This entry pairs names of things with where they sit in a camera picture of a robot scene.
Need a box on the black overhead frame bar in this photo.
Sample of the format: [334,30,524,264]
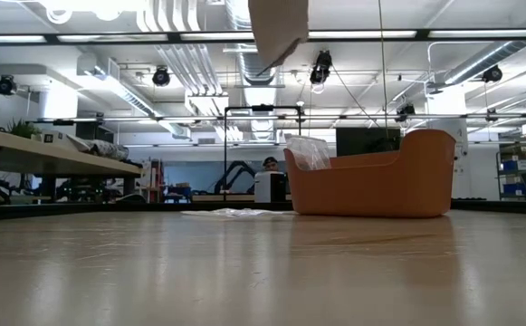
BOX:
[0,28,526,45]

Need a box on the orange plastic basket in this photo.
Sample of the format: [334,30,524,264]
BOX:
[282,129,457,219]

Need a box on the wooden side table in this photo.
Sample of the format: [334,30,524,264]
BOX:
[0,127,144,205]

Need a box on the black ceiling camera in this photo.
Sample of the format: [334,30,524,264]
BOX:
[0,74,18,97]
[310,49,334,86]
[396,102,417,123]
[152,65,172,88]
[482,64,503,84]

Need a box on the potted green plant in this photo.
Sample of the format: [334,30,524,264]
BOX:
[6,118,43,139]

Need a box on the red white shelf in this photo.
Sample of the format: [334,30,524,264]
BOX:
[142,158,167,204]

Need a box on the thin hanging cable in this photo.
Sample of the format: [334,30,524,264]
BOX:
[377,0,389,137]

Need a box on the white labelled box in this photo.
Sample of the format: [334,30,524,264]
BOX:
[40,130,72,149]

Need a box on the black monitor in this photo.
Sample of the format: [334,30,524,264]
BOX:
[335,127,403,158]

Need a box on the silver ventilation duct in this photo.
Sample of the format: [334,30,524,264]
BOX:
[225,0,291,87]

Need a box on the white box appliance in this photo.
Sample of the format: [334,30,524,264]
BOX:
[253,170,287,204]

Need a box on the grey cloth bundle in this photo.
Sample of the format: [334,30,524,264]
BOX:
[70,138,130,160]

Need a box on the black table frame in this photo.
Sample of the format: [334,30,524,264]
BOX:
[0,198,526,222]

